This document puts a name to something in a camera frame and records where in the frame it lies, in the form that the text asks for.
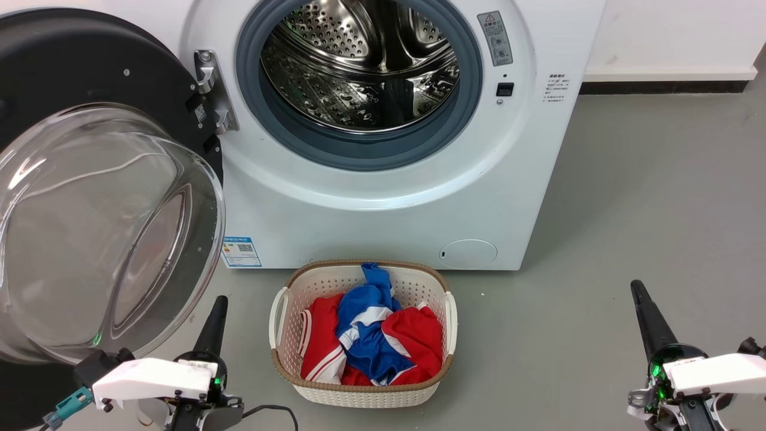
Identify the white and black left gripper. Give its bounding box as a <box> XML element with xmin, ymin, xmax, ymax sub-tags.
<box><xmin>92</xmin><ymin>295</ymin><xmax>245</xmax><ymax>431</ymax></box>

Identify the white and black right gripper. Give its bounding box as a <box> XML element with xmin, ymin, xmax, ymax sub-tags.
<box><xmin>627</xmin><ymin>280</ymin><xmax>766</xmax><ymax>431</ymax></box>

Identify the black round glass washer door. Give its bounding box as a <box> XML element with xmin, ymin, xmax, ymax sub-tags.
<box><xmin>0</xmin><ymin>8</ymin><xmax>227</xmax><ymax>431</ymax></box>

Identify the white front-load washing machine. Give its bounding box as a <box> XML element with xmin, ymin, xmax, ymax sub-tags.
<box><xmin>174</xmin><ymin>0</ymin><xmax>608</xmax><ymax>271</ymax></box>

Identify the metal washer door hinge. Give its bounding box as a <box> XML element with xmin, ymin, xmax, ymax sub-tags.
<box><xmin>192</xmin><ymin>50</ymin><xmax>241</xmax><ymax>135</ymax></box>

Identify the blue energy label sticker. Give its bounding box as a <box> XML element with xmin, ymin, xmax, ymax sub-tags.
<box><xmin>221</xmin><ymin>236</ymin><xmax>263</xmax><ymax>268</ymax></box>

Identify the blue and white garment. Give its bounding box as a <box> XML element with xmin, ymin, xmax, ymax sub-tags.
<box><xmin>336</xmin><ymin>263</ymin><xmax>415</xmax><ymax>386</ymax></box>

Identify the white plastic laundry basket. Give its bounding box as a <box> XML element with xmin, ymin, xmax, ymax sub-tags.
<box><xmin>269</xmin><ymin>259</ymin><xmax>459</xmax><ymax>409</ymax></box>

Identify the round white filter cover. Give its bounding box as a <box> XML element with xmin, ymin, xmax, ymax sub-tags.
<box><xmin>439</xmin><ymin>239</ymin><xmax>498</xmax><ymax>270</ymax></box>

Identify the red garment with white stripes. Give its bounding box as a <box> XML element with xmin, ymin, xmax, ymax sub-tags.
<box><xmin>299</xmin><ymin>293</ymin><xmax>444</xmax><ymax>386</ymax></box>

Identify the small printed text label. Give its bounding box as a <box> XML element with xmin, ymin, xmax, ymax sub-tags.
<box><xmin>543</xmin><ymin>74</ymin><xmax>571</xmax><ymax>104</ymax></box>

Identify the grey warning sticker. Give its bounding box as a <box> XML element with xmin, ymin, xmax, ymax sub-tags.
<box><xmin>477</xmin><ymin>11</ymin><xmax>514</xmax><ymax>67</ymax></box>

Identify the teal cable connector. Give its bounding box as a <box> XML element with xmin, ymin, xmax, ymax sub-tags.
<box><xmin>41</xmin><ymin>386</ymin><xmax>95</xmax><ymax>431</ymax></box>

